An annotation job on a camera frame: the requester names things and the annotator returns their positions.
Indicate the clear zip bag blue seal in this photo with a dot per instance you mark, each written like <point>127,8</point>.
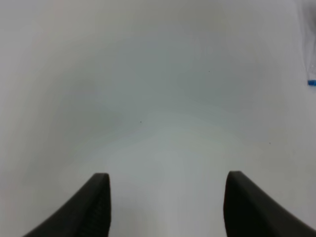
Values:
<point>308,26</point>

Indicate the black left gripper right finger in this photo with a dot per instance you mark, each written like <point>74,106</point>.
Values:
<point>250,212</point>

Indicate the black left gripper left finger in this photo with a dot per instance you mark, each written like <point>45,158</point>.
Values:
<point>86,214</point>

